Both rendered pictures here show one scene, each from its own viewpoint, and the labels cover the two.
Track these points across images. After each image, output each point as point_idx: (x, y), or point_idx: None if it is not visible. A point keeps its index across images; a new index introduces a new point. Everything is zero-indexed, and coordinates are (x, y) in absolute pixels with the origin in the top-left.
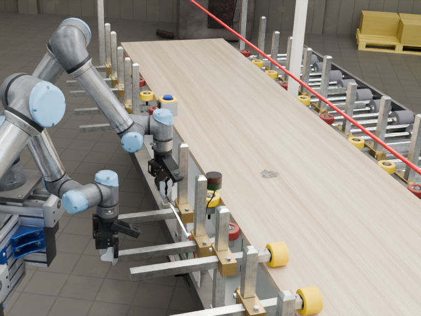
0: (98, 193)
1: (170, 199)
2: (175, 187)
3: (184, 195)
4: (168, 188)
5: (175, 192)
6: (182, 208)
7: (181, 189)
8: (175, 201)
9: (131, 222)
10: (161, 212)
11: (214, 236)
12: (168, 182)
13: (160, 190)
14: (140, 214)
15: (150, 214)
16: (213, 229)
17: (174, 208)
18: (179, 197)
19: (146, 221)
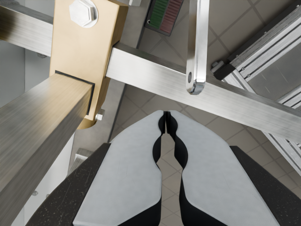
0: None
1: (75, 162)
2: (47, 192)
3: (50, 92)
4: (143, 141)
5: (52, 182)
6: (94, 47)
7: (44, 116)
8: (95, 109)
9: (278, 103)
10: (180, 83)
11: (35, 55)
12: (139, 191)
13: (222, 143)
14: (250, 114)
15: (223, 95)
16: (28, 76)
17: (119, 79)
18: (79, 99)
19: (229, 84)
